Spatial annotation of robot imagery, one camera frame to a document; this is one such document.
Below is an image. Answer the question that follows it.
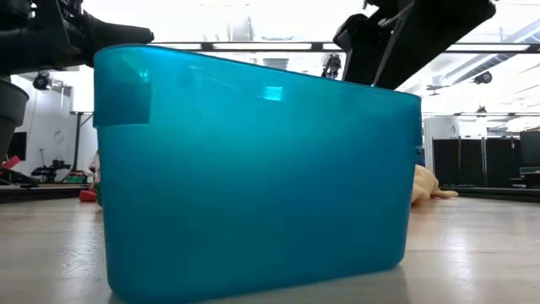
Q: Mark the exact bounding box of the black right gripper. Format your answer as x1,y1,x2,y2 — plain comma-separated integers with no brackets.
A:
343,0,498,91

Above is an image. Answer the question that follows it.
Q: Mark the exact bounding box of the black partition wall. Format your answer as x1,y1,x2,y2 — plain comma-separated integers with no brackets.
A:
432,136,521,189

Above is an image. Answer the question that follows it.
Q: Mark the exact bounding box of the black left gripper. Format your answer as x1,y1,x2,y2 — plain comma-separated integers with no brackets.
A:
0,0,155,78

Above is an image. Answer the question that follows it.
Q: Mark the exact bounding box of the red tag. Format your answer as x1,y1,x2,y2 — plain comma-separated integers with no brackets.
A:
1,155,22,171

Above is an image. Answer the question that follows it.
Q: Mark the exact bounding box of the black overhead light bar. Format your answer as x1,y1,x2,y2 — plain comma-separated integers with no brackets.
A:
149,41,540,55

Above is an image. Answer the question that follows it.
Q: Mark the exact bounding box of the black aluminium table frame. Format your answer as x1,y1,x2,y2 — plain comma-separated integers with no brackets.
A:
0,183,540,204

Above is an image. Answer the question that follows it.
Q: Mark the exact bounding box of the black ceiling spotlight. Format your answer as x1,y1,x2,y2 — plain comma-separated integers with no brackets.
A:
472,70,494,86

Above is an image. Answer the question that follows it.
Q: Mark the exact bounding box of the dark background monitor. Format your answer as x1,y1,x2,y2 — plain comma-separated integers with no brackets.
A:
519,130,540,166

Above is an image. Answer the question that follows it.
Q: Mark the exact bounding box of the standing person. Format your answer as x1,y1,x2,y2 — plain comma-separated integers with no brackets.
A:
83,150,101,189

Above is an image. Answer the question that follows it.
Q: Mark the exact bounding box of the black overhead camera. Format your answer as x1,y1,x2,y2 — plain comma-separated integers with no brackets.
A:
321,53,343,81

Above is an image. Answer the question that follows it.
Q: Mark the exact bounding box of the dark background desk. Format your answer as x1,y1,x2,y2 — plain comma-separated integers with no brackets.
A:
509,166,540,190

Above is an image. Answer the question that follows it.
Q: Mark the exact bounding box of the black pole stand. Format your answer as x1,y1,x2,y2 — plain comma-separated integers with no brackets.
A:
68,110,95,183

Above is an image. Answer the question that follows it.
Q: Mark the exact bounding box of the white column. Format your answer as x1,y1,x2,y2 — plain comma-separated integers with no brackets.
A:
423,116,462,174

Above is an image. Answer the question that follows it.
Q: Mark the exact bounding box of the black wall screen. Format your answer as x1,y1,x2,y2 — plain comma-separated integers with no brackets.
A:
7,131,29,162

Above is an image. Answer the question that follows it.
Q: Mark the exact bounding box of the teal plastic tupperware container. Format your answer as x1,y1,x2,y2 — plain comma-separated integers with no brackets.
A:
92,44,424,304

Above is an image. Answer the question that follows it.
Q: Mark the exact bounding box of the black round wall fan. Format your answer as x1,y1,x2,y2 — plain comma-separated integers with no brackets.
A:
32,71,52,92

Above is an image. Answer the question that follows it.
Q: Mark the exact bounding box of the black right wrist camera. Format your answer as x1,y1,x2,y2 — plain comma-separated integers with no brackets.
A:
332,13,370,53

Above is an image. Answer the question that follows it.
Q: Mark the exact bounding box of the yellow plush toy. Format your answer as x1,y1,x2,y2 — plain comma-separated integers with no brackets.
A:
411,164,460,209

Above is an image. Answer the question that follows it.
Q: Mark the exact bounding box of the black floor equipment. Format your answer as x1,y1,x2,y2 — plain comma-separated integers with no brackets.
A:
30,156,72,178

